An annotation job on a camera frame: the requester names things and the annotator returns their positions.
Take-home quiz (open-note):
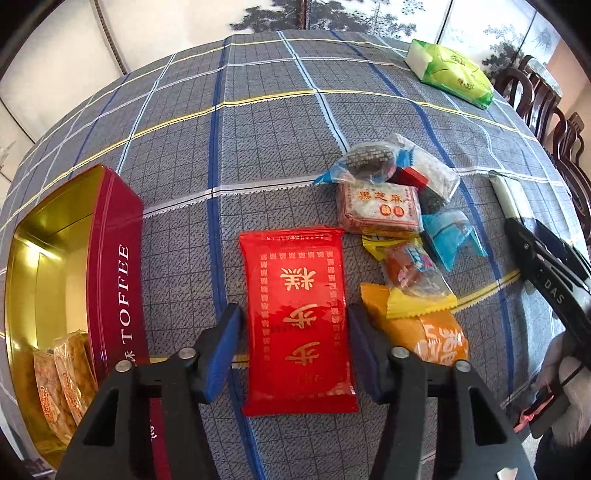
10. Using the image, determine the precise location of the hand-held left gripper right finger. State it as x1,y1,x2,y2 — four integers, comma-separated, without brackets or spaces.
346,302,539,480

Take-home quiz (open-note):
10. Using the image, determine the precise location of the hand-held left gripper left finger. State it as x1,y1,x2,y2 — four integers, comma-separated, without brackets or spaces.
55,302,245,480

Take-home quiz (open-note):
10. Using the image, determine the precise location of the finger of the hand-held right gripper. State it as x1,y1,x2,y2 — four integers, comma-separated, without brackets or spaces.
503,218,591,326
534,219,591,278

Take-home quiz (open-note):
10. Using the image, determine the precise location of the clear yellow-edged snack packet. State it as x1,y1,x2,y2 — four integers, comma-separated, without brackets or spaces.
361,235,458,320

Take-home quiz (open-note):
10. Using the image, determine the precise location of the large red snack packet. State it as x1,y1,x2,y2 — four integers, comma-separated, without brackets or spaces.
238,226,361,418

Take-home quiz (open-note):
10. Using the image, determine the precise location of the small blue snack packet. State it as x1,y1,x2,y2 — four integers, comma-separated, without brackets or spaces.
421,210,489,272

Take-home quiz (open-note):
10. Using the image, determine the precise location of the red tin box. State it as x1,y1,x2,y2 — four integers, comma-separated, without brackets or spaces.
0,164,174,480

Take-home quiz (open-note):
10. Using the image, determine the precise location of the clear red-label snack packet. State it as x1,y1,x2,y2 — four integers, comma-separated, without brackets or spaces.
388,133,461,214

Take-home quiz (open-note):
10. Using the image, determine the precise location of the person's right hand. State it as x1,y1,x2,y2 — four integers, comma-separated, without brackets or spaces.
531,332,591,448

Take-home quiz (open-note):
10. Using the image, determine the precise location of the white slim device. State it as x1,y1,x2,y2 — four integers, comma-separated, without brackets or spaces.
488,170,539,222

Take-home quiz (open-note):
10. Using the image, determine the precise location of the dark wooden chair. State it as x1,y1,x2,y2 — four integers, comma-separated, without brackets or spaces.
542,111,591,217
494,54,566,139

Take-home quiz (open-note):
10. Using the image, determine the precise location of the cream orange snack packet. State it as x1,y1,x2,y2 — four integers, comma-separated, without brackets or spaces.
53,332,100,425
32,348,77,446

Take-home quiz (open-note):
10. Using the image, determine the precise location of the beige square cake packet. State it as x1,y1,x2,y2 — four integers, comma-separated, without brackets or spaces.
335,181,424,240

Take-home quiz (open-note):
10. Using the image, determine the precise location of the blue-edged dark snack packet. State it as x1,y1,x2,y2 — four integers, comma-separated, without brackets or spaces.
314,141,411,186

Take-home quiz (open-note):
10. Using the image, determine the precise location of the green tissue pack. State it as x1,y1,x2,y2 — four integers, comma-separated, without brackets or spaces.
405,39,495,110

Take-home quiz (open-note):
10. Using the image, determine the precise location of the grey plaid tablecloth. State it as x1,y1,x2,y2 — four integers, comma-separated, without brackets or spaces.
0,28,591,480

